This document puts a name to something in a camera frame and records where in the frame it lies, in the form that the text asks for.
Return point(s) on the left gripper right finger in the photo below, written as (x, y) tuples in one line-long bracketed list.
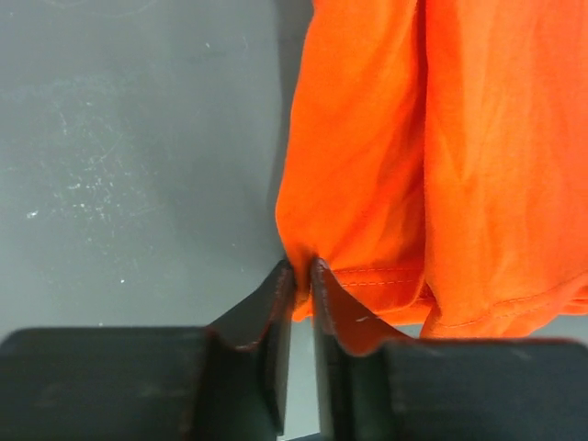
[(377, 383)]

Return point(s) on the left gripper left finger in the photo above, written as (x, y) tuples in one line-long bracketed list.
[(223, 381)]

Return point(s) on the orange t shirt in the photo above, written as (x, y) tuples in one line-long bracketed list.
[(437, 161)]

